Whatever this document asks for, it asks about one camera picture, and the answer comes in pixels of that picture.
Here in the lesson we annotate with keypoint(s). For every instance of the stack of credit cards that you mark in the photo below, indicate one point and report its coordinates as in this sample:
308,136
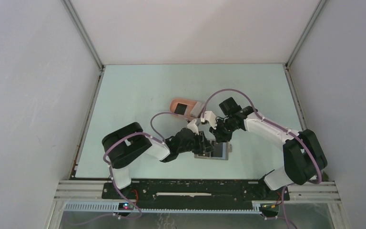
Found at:
197,109

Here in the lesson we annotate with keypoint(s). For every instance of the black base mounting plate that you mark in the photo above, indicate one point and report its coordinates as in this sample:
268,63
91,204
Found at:
195,194

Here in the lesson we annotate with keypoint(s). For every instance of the aluminium frame rail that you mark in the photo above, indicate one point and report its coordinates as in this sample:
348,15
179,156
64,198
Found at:
79,190

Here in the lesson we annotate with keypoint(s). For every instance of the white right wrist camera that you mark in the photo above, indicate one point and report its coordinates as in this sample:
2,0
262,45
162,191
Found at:
210,118

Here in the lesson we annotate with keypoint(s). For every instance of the peach plastic card tray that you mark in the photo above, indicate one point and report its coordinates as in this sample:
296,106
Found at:
190,109

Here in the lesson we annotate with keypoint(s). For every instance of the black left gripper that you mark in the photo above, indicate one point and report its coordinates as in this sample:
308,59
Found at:
203,145

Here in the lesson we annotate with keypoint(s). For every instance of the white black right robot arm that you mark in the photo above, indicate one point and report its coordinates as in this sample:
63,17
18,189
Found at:
302,153

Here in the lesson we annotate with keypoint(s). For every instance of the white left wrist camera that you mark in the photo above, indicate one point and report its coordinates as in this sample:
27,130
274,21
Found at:
193,126

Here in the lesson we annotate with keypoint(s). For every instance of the black card in tray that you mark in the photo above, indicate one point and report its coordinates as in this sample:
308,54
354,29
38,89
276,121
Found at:
180,109

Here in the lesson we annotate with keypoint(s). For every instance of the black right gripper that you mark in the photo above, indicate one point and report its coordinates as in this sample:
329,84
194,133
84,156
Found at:
218,135

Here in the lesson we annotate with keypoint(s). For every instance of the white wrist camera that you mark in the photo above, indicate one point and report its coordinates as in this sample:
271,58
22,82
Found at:
193,126
210,118

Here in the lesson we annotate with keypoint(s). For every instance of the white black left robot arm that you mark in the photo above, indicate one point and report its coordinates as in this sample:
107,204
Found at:
127,144

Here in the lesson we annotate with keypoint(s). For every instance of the white cable duct strip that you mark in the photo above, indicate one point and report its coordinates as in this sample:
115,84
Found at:
114,207

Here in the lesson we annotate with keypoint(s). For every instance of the taupe leather card holder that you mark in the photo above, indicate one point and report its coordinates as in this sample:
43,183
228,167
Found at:
227,149

